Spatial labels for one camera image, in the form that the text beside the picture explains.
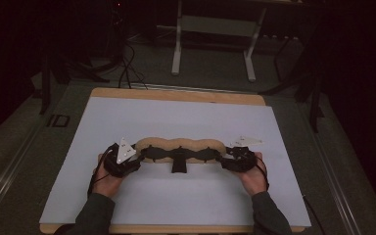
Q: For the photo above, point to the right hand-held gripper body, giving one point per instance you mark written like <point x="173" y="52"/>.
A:
<point x="241" y="160"/>

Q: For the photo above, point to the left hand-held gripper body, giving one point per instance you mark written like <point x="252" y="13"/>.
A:
<point x="119" y="166"/>

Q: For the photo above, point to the tan triple photo frame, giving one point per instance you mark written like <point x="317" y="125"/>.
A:
<point x="179" y="145"/>

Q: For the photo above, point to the person's left hand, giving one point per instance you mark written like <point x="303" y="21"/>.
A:
<point x="107" y="184"/>

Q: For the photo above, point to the person's right hand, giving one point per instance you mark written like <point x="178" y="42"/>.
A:
<point x="253" y="179"/>

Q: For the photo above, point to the white paper sheet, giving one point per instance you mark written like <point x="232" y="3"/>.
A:
<point x="150" y="117"/>

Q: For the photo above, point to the black rectangular floor plate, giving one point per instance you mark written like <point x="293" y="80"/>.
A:
<point x="58" y="120"/>

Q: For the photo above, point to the black stand with thick legs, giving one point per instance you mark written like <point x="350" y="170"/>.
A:
<point x="315" y="98"/>

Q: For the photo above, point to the black stand with thin legs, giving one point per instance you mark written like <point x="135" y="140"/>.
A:
<point x="45" y="88"/>

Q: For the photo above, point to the white metal stand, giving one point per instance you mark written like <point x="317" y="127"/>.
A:
<point x="220" y="26"/>

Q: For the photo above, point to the metal floor rail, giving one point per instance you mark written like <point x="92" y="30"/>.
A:
<point x="333" y="182"/>
<point x="9" y="166"/>

